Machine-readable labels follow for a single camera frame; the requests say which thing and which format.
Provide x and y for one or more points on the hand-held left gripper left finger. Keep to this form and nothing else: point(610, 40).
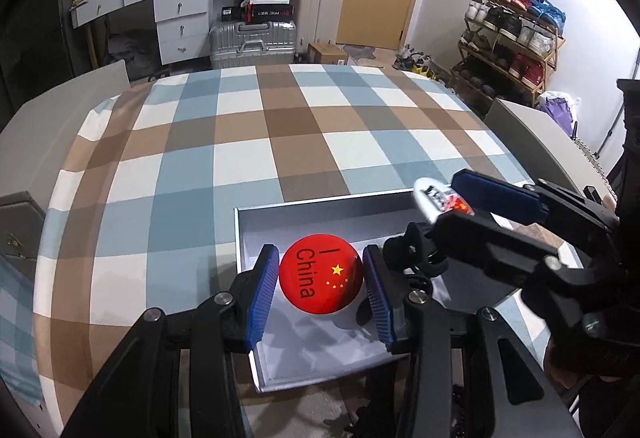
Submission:
point(265, 298)

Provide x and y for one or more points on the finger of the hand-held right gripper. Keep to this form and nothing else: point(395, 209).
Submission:
point(490, 248)
point(495, 195)

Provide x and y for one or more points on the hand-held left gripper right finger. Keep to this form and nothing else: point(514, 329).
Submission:
point(377, 293)

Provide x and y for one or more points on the red China ball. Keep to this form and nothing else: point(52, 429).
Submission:
point(320, 278)

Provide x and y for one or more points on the small white red packet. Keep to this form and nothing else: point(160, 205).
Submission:
point(430, 195)

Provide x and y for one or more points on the grey jewelry box tray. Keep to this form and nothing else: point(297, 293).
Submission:
point(325, 333)

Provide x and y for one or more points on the purple bag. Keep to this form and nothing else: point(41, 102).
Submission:
point(560, 112)

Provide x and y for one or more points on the thin black pole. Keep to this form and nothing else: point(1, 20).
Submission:
point(611, 127)

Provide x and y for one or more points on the wooden shoe rack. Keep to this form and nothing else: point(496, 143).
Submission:
point(550, 62)

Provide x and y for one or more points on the loose shoes with yellow slippers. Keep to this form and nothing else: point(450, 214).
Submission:
point(415, 62)

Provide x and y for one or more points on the checked bed sheet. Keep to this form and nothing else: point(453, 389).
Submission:
point(240, 137)

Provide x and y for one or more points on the grey floor cloth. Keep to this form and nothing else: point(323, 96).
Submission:
point(361, 52)

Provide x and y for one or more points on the rows of shoes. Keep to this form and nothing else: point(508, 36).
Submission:
point(520, 0)

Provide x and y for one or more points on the cardboard box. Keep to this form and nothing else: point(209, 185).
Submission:
point(327, 53)

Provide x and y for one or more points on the grey nightstand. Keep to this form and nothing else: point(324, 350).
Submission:
point(20, 228)

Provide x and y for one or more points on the silver suitcase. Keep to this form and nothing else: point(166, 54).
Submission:
point(250, 42)

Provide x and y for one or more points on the white upright suitcase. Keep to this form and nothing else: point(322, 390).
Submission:
point(315, 2)

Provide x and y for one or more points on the grey bundle of cloth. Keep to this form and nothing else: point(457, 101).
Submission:
point(130, 55)

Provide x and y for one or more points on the white dressing table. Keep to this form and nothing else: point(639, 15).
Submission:
point(180, 25)

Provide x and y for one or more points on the small black box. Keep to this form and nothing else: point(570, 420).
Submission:
point(232, 13)

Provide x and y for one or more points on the black and red box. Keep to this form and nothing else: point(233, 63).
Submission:
point(270, 11)

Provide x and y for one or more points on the white bed frame panel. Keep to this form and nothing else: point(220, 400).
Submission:
point(65, 97)
point(535, 127)

